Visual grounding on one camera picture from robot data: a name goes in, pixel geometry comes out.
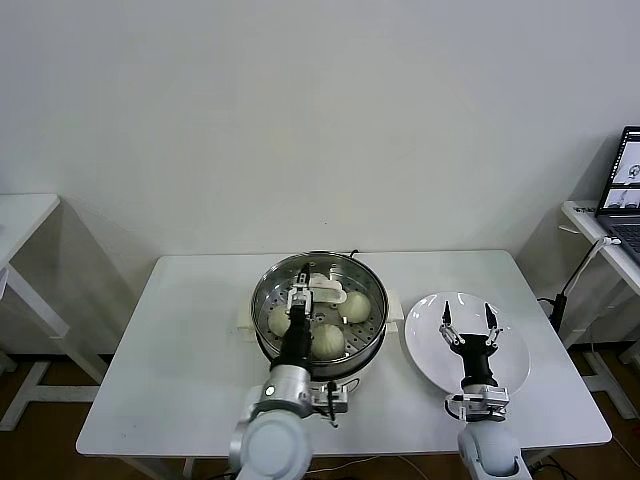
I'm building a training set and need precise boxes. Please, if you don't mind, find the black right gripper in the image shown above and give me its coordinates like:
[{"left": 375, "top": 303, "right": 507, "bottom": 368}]
[{"left": 438, "top": 301, "right": 503, "bottom": 390}]

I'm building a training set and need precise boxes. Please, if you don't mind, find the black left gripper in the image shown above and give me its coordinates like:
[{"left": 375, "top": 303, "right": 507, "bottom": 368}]
[{"left": 276, "top": 270, "right": 316, "bottom": 370}]

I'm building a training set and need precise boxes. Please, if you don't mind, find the white steamed baozi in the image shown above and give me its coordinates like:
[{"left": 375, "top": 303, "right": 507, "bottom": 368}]
[
  {"left": 310, "top": 323, "right": 346, "bottom": 360},
  {"left": 338, "top": 292, "right": 372, "bottom": 324},
  {"left": 267, "top": 305, "right": 291, "bottom": 337}
]

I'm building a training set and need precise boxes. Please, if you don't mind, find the perforated steel steamer basket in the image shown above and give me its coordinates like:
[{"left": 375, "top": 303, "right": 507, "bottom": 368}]
[{"left": 249, "top": 252, "right": 389, "bottom": 374}]

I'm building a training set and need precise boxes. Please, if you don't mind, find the white round plate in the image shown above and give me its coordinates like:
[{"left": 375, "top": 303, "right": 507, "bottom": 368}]
[{"left": 403, "top": 291, "right": 531, "bottom": 396}]

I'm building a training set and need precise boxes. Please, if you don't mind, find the white side table with laptop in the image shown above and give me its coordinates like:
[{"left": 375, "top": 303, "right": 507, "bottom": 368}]
[{"left": 558, "top": 199, "right": 640, "bottom": 419}]

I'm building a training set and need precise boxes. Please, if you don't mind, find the open grey laptop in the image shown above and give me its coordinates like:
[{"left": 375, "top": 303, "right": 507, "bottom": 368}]
[{"left": 594, "top": 125, "right": 640, "bottom": 266}]

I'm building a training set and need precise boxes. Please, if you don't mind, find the empty white side table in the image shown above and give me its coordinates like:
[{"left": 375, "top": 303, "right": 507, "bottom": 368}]
[{"left": 0, "top": 193, "right": 114, "bottom": 434}]

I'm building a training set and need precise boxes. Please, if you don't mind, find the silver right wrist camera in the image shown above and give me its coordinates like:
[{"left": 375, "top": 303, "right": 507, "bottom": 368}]
[{"left": 444, "top": 386, "right": 511, "bottom": 424}]

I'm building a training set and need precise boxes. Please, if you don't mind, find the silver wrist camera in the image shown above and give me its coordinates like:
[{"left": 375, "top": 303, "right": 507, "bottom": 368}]
[
  {"left": 444, "top": 386, "right": 511, "bottom": 424},
  {"left": 309, "top": 382, "right": 351, "bottom": 429}
]

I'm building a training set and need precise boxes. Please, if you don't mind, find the black power adapter with cable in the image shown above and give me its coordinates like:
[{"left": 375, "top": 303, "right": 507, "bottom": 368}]
[{"left": 537, "top": 234, "right": 621, "bottom": 331}]

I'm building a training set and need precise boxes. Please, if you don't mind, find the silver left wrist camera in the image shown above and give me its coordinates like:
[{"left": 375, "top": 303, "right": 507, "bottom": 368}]
[{"left": 309, "top": 382, "right": 351, "bottom": 429}]

